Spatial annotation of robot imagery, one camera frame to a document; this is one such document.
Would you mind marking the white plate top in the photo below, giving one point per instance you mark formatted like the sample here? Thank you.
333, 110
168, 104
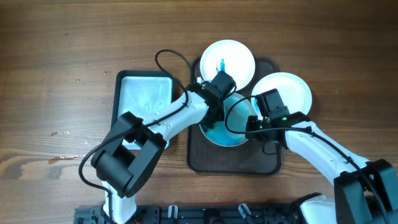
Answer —
229, 56

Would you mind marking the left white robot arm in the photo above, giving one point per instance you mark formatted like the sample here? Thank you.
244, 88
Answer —
126, 158

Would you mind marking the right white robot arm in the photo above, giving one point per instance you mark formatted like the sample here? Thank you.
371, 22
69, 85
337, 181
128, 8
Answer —
364, 191

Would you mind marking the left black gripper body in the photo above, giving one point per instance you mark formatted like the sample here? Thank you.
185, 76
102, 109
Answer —
219, 116

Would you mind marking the green yellow sponge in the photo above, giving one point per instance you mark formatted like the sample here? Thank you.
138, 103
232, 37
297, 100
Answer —
214, 126

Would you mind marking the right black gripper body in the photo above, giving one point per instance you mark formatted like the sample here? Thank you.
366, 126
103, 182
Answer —
254, 124

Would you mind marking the grey-white plate bottom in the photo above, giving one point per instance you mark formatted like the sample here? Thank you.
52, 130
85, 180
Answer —
237, 120

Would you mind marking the brown plastic serving tray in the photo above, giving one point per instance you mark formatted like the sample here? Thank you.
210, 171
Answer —
251, 158

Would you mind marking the dark tray with water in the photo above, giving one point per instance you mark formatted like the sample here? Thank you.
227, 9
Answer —
141, 92

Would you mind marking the white plate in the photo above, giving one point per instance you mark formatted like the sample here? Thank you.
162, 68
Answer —
294, 91
229, 56

